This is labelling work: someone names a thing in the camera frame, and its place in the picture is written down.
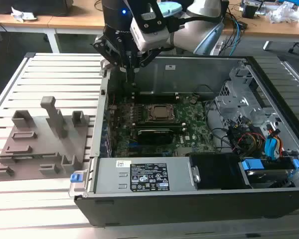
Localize black graphics card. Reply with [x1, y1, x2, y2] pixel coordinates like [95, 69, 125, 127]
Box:
[136, 127, 174, 145]

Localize CPU in socket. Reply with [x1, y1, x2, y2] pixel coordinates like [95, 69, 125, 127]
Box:
[149, 104, 177, 120]

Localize black RAM slot bank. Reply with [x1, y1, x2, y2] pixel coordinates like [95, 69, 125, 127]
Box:
[133, 91, 180, 104]

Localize small black desk device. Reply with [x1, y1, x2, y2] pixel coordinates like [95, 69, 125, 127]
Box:
[241, 1, 259, 18]

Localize grey power supply unit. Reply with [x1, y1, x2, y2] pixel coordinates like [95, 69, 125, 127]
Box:
[93, 157, 199, 194]

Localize black box on desk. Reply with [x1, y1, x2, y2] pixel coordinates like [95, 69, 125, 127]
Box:
[0, 0, 73, 17]

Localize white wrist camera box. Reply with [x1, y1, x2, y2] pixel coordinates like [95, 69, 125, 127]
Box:
[129, 0, 171, 52]

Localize hard disk in blue carrier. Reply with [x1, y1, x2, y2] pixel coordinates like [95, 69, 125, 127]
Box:
[238, 158, 299, 190]

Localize clear plastic bags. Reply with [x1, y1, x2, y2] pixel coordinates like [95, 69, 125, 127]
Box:
[265, 1, 299, 25]

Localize black PC case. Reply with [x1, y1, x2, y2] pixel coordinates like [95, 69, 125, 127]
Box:
[73, 56, 299, 227]

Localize green motherboard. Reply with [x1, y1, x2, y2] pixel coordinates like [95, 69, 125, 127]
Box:
[103, 82, 222, 159]

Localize blue flat wire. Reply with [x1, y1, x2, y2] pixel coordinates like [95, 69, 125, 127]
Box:
[264, 135, 279, 161]

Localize grey parts rack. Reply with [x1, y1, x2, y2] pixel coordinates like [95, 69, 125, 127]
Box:
[0, 96, 90, 182]

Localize crumpled white paper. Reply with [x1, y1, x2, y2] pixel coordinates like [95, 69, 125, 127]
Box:
[10, 6, 38, 22]

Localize red and yellow wires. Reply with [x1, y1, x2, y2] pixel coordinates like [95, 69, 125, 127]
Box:
[235, 133, 266, 152]

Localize white power strip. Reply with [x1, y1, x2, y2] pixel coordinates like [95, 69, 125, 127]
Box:
[209, 39, 225, 56]

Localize wooden desk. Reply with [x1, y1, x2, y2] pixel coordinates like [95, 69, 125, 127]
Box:
[0, 0, 299, 54]

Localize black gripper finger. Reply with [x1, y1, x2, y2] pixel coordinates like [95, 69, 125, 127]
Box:
[92, 33, 132, 84]
[130, 47, 162, 83]

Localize metal drive cage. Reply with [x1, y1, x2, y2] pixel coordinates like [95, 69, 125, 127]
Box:
[214, 66, 265, 125]

